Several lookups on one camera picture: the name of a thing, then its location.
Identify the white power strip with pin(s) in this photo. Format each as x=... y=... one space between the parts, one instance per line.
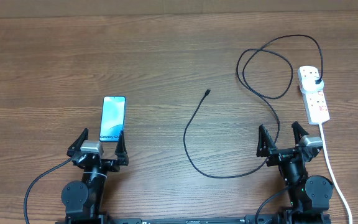
x=315 y=103

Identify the blue Samsung Galaxy smartphone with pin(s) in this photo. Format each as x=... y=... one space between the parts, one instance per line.
x=112 y=118

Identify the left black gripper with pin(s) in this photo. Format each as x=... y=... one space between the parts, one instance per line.
x=114 y=165

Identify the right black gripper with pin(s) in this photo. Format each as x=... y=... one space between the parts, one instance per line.
x=265 y=145

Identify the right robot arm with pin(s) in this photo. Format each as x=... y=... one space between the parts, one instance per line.
x=309 y=195

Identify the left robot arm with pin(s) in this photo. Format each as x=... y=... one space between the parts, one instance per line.
x=83 y=198

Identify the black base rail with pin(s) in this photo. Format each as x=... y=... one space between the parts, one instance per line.
x=248 y=219

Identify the white USB charger plug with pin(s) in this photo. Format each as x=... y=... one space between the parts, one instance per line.
x=310 y=85

